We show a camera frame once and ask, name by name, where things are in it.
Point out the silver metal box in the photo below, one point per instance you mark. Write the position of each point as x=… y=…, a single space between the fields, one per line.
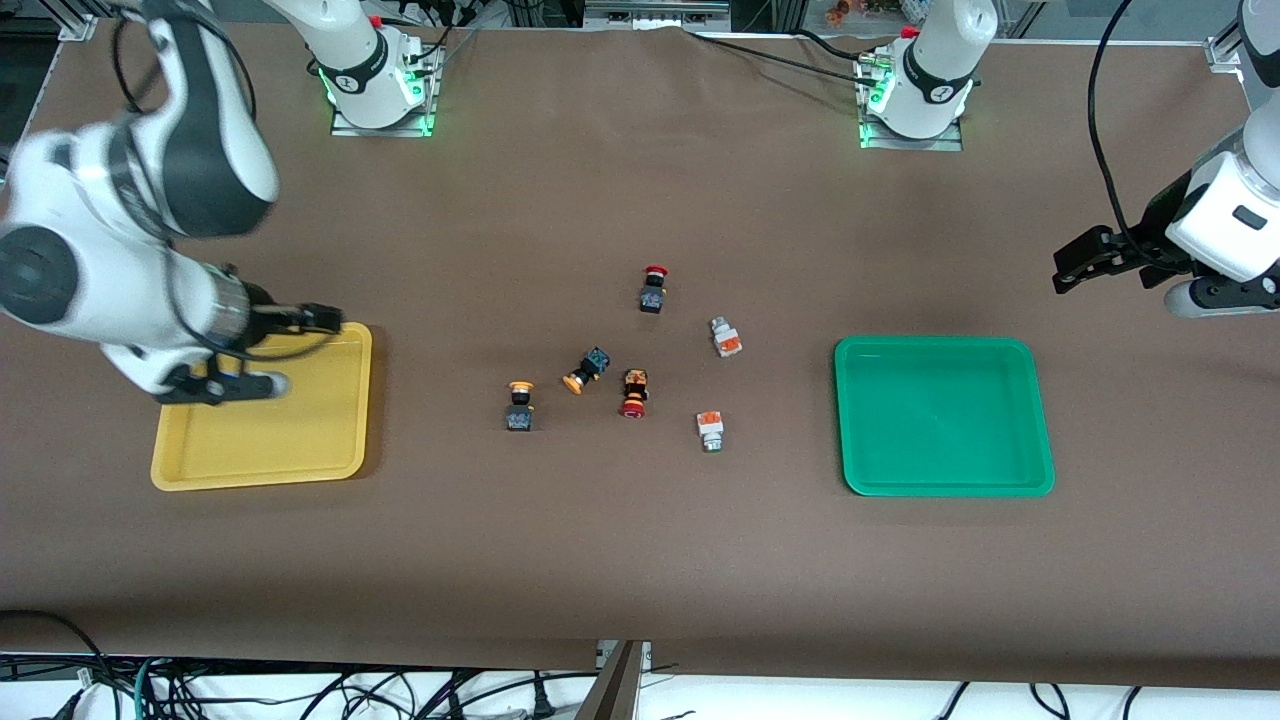
x=655 y=15

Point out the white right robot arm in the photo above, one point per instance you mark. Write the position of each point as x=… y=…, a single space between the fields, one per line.
x=200 y=150

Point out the white-orange switch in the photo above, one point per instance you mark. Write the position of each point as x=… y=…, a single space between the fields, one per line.
x=725 y=338
x=710 y=428

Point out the yellow plastic tray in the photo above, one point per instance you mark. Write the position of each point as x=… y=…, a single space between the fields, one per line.
x=280 y=440

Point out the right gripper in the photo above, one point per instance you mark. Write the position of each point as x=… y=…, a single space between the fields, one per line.
x=268 y=318

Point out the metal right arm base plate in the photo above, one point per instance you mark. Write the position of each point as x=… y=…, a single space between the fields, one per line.
x=345 y=130

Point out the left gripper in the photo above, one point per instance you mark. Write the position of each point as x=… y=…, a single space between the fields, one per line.
x=1146 y=241

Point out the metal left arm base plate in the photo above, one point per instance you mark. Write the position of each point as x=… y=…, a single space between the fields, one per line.
x=880 y=143

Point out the red push button orange contacts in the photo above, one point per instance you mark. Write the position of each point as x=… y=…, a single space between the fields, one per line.
x=634 y=385

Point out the green plastic tray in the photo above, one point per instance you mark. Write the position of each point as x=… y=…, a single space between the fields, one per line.
x=940 y=420

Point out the orange pink background objects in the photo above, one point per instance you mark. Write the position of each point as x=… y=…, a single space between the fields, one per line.
x=845 y=10

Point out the red push button black body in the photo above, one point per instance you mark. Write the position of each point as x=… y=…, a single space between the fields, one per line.
x=652 y=298

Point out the yellow push button black body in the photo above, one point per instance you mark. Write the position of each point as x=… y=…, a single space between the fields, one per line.
x=520 y=415
x=592 y=365

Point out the aluminium frame profile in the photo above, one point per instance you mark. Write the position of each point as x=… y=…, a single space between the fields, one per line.
x=1222 y=55
x=80 y=28

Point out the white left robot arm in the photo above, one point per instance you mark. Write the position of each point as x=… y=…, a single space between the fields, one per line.
x=935 y=70

